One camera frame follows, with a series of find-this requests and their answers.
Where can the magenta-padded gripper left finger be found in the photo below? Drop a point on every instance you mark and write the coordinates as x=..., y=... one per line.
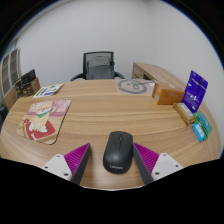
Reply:
x=76, y=159

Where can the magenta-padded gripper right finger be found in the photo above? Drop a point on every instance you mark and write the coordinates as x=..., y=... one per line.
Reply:
x=147, y=159

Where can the black computer mouse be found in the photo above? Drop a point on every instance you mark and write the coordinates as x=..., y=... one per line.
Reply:
x=118, y=151

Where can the cartoon dog print mouse pad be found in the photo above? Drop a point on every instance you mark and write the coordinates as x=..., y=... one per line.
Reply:
x=41, y=120

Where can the blue packet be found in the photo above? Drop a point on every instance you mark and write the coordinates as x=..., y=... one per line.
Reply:
x=199, y=132

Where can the small tan box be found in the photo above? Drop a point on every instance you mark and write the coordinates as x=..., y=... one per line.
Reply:
x=184, y=113

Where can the orange-brown cardboard box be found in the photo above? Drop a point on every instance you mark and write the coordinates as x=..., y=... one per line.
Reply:
x=168, y=95

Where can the green packet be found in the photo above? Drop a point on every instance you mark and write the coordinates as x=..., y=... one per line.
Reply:
x=205, y=122

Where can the sheet with grey round print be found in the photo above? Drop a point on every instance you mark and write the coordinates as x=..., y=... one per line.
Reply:
x=133, y=86

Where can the white sheet with green prints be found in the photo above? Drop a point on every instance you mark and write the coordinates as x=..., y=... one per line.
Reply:
x=48, y=90

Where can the purple retail package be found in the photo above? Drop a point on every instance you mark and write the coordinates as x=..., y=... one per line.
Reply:
x=195, y=91

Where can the dark brown printed box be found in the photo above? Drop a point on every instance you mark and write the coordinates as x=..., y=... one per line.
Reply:
x=31, y=88

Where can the wooden side desk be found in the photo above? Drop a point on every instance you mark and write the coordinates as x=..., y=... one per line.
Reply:
x=156, y=71

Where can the grey backpack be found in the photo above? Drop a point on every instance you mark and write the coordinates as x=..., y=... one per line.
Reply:
x=99, y=68

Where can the black printed box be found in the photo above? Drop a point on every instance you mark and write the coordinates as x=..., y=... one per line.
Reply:
x=28, y=77

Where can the black mesh office chair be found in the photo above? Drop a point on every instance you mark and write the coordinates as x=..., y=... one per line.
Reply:
x=84, y=61

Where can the wooden shelf unit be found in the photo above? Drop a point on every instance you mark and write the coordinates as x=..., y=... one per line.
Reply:
x=8, y=78

